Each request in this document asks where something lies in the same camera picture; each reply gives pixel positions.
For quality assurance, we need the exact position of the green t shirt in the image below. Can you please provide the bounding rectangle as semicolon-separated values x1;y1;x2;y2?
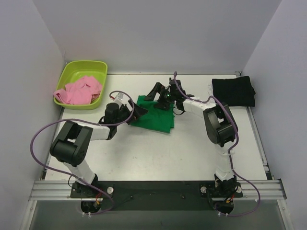
131;95;174;133

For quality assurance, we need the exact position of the white t shirt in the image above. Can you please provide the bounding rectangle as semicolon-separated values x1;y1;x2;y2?
207;83;213;96

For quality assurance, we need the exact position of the green plastic basin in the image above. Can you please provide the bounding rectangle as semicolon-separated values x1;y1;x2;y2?
53;60;107;110

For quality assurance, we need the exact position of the black t shirt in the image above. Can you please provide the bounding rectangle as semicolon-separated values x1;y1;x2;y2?
212;76;256;107

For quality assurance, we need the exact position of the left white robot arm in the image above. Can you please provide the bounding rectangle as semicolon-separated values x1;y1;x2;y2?
50;99;148;197

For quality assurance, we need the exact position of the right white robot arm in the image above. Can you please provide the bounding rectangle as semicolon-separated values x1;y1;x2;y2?
144;78;237;190

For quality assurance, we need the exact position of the pink t shirt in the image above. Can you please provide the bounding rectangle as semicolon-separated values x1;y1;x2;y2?
53;76;102;105

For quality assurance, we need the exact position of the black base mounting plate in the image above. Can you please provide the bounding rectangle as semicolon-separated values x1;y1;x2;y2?
70;181;243;211

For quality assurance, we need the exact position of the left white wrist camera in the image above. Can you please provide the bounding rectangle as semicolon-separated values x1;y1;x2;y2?
113;92;124;105

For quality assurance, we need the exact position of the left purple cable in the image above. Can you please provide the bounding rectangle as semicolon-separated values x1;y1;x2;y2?
29;90;134;215

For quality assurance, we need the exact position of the aluminium frame rail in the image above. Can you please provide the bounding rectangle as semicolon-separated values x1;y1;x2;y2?
29;180;287;201

